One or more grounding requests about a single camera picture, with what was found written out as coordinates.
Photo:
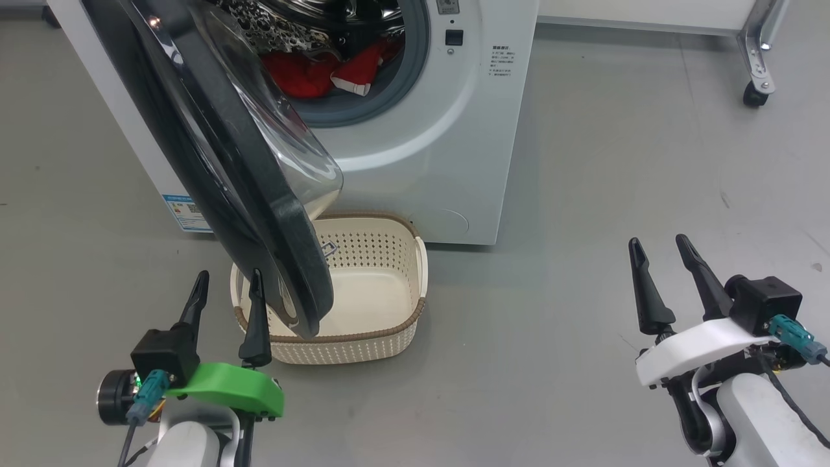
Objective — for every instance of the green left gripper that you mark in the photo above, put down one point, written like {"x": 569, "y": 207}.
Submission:
{"x": 233, "y": 386}

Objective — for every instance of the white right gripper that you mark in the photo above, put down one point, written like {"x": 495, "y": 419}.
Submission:
{"x": 700, "y": 350}

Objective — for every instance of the dark round washing machine door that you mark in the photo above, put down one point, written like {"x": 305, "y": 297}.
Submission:
{"x": 240, "y": 162}

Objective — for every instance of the red towel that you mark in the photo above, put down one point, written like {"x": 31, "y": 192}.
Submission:
{"x": 298, "y": 74}

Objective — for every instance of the cream perforated laundry basket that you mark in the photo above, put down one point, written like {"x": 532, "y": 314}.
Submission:
{"x": 369, "y": 305}

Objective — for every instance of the white washing machine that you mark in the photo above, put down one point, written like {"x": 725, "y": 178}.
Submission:
{"x": 454, "y": 143}

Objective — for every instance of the stainless steel washing machine drum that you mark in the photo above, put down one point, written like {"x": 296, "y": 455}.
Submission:
{"x": 285, "y": 29}

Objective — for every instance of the blue energy label sticker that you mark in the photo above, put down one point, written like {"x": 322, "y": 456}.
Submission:
{"x": 188, "y": 214}

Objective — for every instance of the white partition panel on casters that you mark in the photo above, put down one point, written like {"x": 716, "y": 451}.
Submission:
{"x": 648, "y": 10}

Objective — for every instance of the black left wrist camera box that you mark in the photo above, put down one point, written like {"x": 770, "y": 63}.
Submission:
{"x": 165, "y": 353}

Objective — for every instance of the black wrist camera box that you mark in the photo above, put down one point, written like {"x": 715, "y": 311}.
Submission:
{"x": 768, "y": 301}
{"x": 165, "y": 353}

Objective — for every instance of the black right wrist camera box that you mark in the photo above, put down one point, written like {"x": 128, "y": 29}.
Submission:
{"x": 768, "y": 301}

